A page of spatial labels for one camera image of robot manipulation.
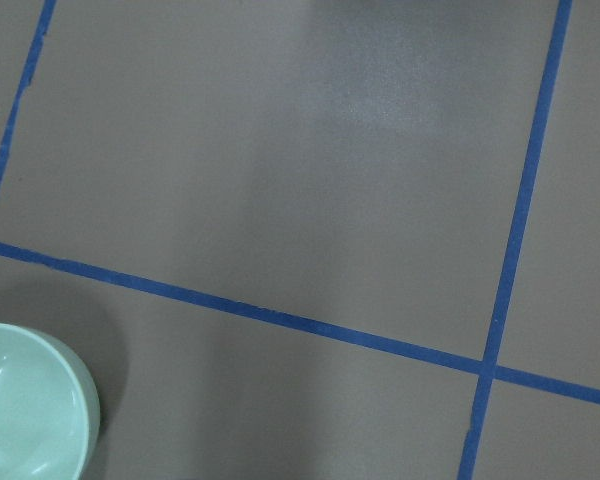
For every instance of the empty green bowl near ice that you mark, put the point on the empty green bowl near ice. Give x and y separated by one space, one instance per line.
49 407

